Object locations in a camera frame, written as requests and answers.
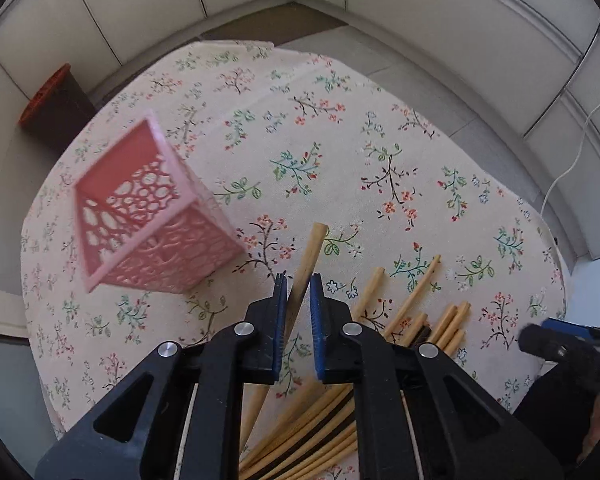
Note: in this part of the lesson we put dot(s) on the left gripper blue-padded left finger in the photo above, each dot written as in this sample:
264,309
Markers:
177,413

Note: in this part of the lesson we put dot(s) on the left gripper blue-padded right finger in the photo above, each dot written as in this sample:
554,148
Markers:
417,413

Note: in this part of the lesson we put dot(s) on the black chopstick with gold band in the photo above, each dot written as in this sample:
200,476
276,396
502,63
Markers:
315,447

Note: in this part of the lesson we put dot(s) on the wooden chopstick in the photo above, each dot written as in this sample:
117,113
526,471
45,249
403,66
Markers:
411,298
442,324
298,290
454,326
451,348
368,292
417,324

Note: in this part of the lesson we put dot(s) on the white kitchen cabinets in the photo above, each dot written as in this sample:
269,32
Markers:
531,67

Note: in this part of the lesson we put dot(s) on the wooden chopstick on table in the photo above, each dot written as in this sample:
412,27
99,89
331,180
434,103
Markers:
417,324
411,298
442,324
451,348
454,326
368,292

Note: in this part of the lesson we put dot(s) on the pink perforated utensil basket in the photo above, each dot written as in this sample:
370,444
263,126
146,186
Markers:
144,220

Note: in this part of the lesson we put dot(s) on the floral tablecloth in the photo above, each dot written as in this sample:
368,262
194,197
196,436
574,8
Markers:
284,139

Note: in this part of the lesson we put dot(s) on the dark bin with red liner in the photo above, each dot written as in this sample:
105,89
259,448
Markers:
58,112

